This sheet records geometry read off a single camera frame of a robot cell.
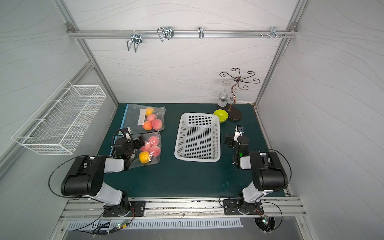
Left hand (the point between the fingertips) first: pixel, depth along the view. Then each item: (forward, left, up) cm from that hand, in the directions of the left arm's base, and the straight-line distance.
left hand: (136, 135), depth 93 cm
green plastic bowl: (+23, -59, -5) cm, 63 cm away
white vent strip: (-46, +14, -8) cm, 48 cm away
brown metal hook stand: (+24, -67, -4) cm, 72 cm away
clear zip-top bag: (+15, +1, -2) cm, 15 cm away
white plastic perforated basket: (+4, -40, -7) cm, 41 cm away
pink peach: (+17, -6, -1) cm, 18 cm away
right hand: (+3, -64, 0) cm, 64 cm away
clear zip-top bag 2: (-15, -13, -2) cm, 20 cm away
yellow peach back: (-13, -8, -1) cm, 16 cm away
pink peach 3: (-9, -14, -1) cm, 17 cm away
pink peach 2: (+11, -11, -2) cm, 16 cm away
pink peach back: (-8, -8, -1) cm, 12 cm away
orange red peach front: (+10, -5, -2) cm, 11 cm away
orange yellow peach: (+23, -3, -2) cm, 23 cm away
